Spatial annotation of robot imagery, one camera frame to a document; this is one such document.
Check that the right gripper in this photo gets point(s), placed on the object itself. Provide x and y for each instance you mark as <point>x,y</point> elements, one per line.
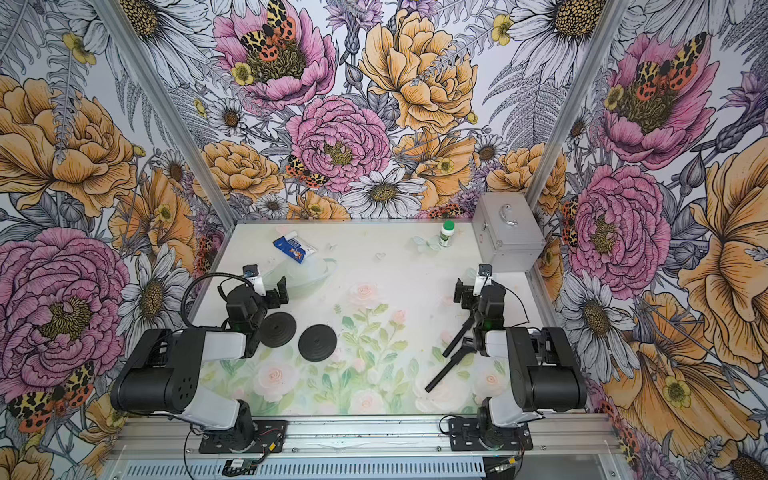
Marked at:
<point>467,291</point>

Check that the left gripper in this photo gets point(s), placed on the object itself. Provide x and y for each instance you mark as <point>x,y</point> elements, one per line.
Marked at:
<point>274,301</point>

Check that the black round stand base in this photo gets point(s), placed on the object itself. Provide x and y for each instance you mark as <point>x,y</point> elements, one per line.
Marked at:
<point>317,343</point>

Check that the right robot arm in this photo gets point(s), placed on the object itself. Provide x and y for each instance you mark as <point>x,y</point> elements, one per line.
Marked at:
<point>543,374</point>

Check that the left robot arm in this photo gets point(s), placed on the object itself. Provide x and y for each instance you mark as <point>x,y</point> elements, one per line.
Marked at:
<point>162,376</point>

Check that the blue gauze bandage packet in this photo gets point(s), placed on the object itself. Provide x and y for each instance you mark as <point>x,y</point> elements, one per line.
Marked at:
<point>294,247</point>

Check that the white green-capped pill bottle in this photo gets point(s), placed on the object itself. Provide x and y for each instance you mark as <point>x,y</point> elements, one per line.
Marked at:
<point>447,231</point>

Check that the silver first aid case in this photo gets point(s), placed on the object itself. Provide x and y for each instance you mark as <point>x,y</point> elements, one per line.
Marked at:
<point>506,232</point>

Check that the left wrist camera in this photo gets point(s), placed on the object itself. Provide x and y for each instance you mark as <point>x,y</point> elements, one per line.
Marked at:
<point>252,273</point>

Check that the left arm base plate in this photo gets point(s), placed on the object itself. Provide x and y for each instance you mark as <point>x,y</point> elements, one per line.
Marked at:
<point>258,437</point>

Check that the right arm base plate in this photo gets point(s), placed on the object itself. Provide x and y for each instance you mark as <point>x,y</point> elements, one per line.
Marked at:
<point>465,434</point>

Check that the aluminium front rail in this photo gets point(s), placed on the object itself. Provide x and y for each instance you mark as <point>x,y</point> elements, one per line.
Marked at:
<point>368,436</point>

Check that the white vented cable duct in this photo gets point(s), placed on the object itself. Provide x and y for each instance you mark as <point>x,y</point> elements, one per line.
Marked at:
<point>308,468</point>

